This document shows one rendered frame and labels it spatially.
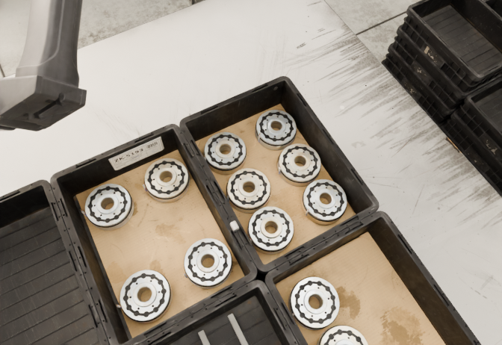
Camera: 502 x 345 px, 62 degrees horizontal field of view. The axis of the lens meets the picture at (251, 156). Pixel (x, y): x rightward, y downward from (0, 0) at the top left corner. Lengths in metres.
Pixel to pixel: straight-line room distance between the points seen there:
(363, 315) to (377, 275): 0.09
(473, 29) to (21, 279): 1.83
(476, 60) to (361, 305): 1.23
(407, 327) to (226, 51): 0.95
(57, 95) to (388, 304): 0.76
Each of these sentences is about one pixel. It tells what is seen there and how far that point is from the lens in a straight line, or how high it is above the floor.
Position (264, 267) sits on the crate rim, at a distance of 0.85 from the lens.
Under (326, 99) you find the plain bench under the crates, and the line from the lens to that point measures 1.32.
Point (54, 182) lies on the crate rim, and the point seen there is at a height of 0.93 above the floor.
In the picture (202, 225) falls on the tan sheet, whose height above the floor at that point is 0.83.
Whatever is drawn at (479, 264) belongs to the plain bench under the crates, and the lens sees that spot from 1.26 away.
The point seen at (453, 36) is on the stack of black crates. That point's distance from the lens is 1.96.
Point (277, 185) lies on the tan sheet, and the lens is 1.02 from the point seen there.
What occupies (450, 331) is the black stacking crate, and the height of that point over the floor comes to 0.88.
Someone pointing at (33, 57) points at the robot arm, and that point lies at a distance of 0.60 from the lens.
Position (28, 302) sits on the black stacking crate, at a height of 0.83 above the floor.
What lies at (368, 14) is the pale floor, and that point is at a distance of 2.65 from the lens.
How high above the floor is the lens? 1.76
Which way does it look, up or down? 63 degrees down
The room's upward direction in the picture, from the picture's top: 5 degrees clockwise
